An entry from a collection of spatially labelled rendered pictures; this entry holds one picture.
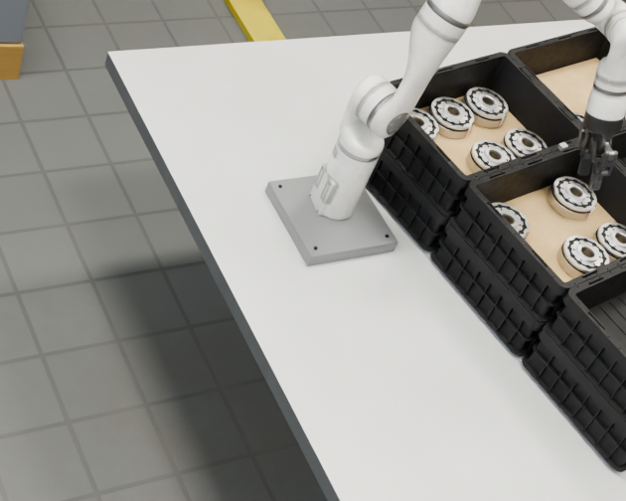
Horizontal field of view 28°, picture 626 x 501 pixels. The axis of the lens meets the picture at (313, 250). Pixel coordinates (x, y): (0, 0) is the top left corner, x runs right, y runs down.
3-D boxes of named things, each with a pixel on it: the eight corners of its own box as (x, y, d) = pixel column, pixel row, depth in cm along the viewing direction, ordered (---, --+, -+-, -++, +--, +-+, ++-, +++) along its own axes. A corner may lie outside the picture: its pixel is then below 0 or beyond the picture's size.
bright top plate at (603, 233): (621, 265, 257) (623, 263, 256) (587, 232, 261) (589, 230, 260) (650, 250, 263) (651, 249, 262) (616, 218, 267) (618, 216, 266)
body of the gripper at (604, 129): (579, 99, 246) (569, 141, 251) (596, 118, 239) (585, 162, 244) (615, 99, 247) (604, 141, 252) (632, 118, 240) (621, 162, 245)
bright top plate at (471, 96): (485, 123, 275) (486, 121, 275) (456, 93, 279) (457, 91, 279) (516, 113, 281) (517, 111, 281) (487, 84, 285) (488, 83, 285)
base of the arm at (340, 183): (320, 221, 257) (346, 162, 245) (306, 188, 262) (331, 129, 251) (360, 219, 261) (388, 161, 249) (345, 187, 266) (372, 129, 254)
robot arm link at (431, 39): (452, 29, 226) (417, -3, 229) (373, 143, 238) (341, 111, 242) (477, 31, 233) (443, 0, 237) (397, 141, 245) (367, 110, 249)
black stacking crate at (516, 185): (538, 328, 244) (562, 291, 236) (444, 223, 256) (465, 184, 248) (660, 270, 267) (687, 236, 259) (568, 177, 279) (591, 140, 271)
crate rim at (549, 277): (558, 298, 237) (564, 290, 235) (460, 190, 249) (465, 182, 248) (683, 242, 260) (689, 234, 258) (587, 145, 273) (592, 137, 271)
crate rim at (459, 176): (460, 190, 249) (465, 182, 248) (372, 92, 262) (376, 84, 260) (587, 145, 273) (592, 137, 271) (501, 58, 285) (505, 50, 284)
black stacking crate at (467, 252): (515, 363, 251) (540, 326, 243) (423, 257, 264) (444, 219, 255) (636, 303, 274) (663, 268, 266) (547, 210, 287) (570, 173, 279)
